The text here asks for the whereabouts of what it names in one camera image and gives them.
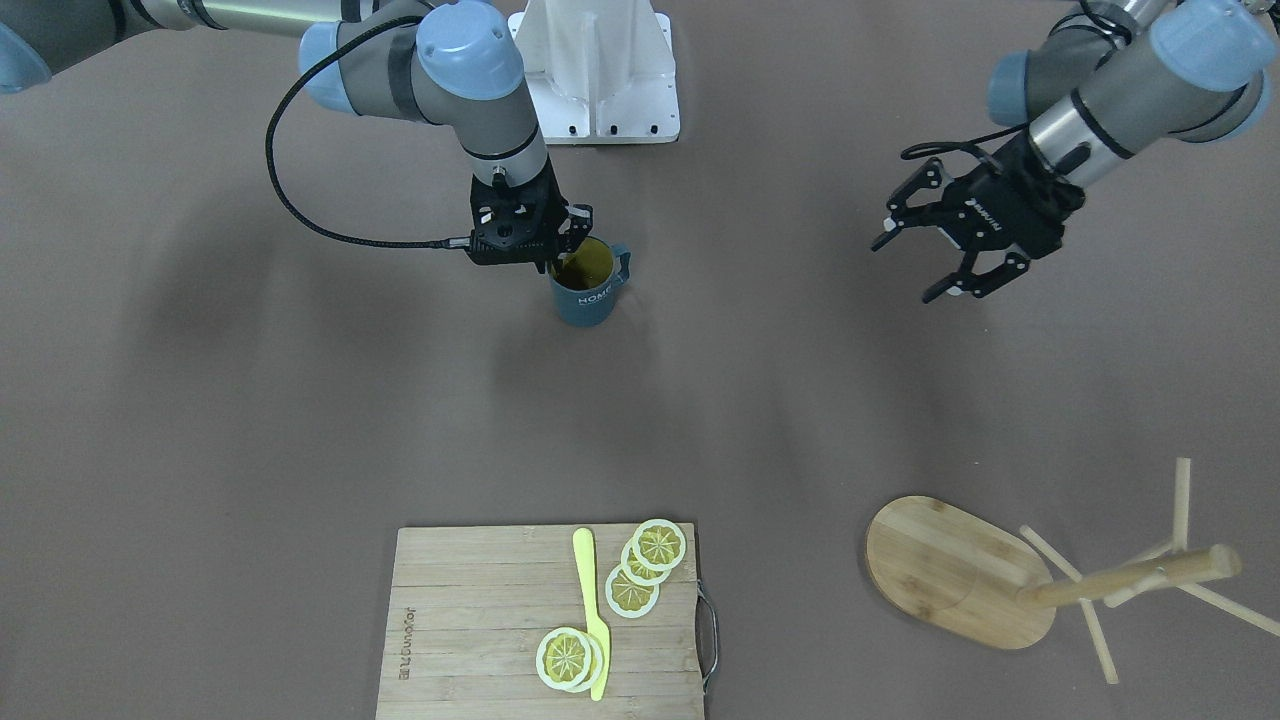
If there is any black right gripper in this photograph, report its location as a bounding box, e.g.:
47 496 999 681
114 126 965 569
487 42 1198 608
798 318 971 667
465 161 594 266

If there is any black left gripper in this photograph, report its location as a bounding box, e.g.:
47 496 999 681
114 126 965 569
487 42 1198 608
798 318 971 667
870 132 1085 304

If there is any dark teal mug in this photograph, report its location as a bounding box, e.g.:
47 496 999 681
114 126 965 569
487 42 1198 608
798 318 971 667
548 236 632 327

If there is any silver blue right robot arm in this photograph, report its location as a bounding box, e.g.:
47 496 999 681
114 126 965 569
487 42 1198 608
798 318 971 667
1 1 593 272

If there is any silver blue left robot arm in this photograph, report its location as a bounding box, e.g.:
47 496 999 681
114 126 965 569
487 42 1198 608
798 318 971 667
874 1 1277 302

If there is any wooden cup storage rack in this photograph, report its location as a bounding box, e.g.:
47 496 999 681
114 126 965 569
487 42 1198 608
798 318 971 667
863 457 1277 685

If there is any yellow plastic knife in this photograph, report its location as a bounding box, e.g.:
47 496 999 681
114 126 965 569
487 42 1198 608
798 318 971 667
572 527 612 702

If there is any wooden cutting board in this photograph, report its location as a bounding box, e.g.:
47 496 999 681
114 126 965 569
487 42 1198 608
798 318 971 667
376 521 719 719

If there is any lemon slice on knife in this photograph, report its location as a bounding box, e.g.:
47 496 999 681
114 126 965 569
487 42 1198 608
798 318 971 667
535 626 605 694

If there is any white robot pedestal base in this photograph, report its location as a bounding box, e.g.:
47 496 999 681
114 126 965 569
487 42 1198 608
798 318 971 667
507 1 681 146

